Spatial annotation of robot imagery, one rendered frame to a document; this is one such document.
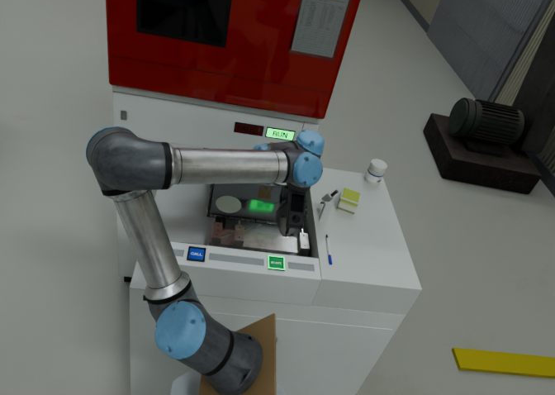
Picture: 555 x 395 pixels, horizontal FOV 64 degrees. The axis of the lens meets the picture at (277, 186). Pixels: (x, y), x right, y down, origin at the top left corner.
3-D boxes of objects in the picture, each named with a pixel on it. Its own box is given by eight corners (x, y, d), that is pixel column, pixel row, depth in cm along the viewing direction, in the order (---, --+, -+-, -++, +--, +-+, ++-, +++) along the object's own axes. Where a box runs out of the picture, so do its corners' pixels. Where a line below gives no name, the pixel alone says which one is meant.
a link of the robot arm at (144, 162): (98, 139, 78) (329, 146, 101) (92, 130, 87) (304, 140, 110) (97, 202, 80) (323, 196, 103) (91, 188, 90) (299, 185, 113)
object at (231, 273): (153, 267, 152) (154, 239, 144) (308, 283, 160) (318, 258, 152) (147, 289, 145) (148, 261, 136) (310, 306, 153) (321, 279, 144)
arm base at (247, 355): (259, 390, 101) (230, 373, 96) (211, 403, 108) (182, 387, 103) (265, 330, 112) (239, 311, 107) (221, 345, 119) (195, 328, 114)
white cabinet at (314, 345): (156, 289, 243) (161, 172, 193) (325, 306, 257) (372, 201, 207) (129, 408, 193) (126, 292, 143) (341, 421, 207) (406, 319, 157)
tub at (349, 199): (339, 199, 179) (343, 186, 174) (356, 205, 178) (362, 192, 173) (334, 210, 173) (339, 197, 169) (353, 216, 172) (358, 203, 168)
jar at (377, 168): (362, 174, 195) (369, 157, 190) (377, 177, 196) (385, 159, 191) (365, 184, 190) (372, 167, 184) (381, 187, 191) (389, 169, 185)
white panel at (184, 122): (116, 161, 192) (113, 76, 167) (299, 187, 204) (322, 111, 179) (114, 165, 189) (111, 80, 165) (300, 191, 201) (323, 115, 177)
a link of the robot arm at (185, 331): (202, 385, 99) (157, 359, 92) (185, 352, 110) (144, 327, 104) (238, 341, 101) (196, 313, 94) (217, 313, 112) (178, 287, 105)
